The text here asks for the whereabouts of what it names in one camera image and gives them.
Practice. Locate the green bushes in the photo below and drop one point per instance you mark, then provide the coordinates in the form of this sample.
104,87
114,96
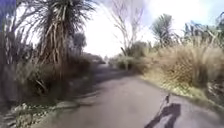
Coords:
128,58

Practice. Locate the grey asphalt path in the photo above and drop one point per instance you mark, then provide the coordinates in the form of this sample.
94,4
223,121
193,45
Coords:
123,103

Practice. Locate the bare leafless tree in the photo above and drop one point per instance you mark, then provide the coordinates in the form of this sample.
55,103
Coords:
128,26

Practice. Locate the palm-like tree with drooping leaves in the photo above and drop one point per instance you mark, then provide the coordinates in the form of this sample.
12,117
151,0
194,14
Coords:
56,36

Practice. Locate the green spiky tree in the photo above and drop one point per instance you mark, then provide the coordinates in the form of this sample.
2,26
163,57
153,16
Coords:
163,28

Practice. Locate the grass verge strip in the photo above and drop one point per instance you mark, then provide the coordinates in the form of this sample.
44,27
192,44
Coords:
176,88

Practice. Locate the dark shrubs beside path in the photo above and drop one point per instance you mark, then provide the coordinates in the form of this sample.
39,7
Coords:
40,76

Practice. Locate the dry tall grass bushes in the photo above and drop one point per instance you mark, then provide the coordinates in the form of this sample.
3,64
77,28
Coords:
186,63

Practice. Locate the leaf-strewn dirt verge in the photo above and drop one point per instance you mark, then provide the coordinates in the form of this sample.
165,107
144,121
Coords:
30,113

